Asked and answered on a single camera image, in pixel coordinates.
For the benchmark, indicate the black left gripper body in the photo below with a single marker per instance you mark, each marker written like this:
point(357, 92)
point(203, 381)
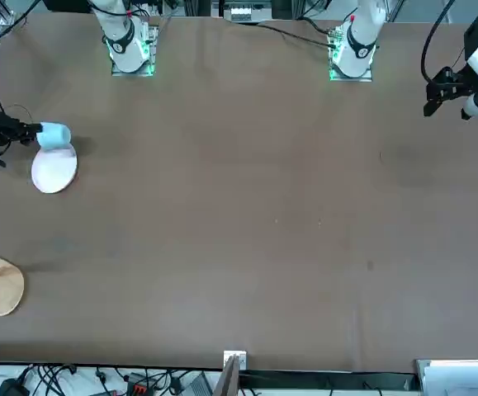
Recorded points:
point(462, 84)

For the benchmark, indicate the blue plastic cup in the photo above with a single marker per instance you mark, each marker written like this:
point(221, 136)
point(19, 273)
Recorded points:
point(55, 136)

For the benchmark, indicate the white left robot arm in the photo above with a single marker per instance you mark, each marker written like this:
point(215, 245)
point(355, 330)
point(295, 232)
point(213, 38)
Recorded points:
point(360, 41)

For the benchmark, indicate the pink plate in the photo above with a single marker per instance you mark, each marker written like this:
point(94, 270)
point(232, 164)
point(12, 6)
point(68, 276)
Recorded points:
point(53, 173)

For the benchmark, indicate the white power strip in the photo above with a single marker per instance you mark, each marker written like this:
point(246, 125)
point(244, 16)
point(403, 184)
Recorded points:
point(242, 14)

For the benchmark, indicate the power strip with red switches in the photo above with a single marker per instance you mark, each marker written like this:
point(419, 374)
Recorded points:
point(137, 387)

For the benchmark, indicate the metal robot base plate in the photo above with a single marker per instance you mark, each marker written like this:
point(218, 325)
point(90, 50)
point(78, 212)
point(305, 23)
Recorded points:
point(350, 79)
point(133, 74)

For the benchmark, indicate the white table edge bracket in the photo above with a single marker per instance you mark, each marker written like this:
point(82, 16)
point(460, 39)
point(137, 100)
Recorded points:
point(240, 358)

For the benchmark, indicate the aluminium post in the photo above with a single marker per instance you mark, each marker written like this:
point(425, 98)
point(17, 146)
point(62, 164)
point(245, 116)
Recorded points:
point(227, 379)

